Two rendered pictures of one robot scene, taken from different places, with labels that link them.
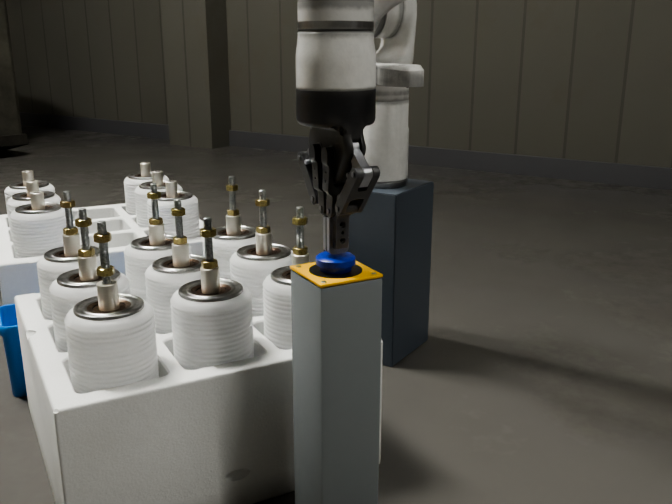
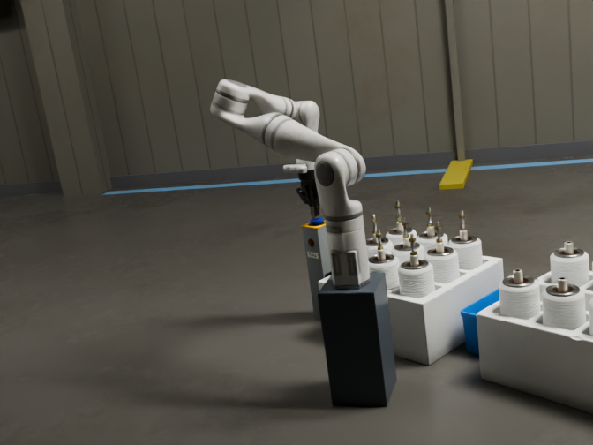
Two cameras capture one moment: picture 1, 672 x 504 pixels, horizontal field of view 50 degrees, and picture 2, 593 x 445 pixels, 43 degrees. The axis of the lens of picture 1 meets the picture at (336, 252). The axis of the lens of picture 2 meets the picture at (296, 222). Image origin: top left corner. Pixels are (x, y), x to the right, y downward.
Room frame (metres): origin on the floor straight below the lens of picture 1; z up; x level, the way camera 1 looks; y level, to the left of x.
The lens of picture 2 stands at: (2.91, -0.60, 0.94)
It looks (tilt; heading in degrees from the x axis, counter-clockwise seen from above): 15 degrees down; 166
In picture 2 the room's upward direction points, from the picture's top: 8 degrees counter-clockwise
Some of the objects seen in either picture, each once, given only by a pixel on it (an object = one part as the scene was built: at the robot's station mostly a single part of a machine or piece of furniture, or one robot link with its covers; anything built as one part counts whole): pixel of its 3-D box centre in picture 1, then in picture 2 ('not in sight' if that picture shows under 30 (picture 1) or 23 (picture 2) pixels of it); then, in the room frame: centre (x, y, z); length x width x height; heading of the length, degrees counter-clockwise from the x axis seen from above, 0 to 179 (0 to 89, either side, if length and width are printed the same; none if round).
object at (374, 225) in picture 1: (378, 266); (358, 338); (1.23, -0.07, 0.15); 0.14 x 0.14 x 0.30; 57
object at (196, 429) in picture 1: (188, 375); (412, 297); (0.92, 0.20, 0.09); 0.39 x 0.39 x 0.18; 28
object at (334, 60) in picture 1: (353, 54); (304, 159); (0.71, -0.02, 0.52); 0.11 x 0.09 x 0.06; 118
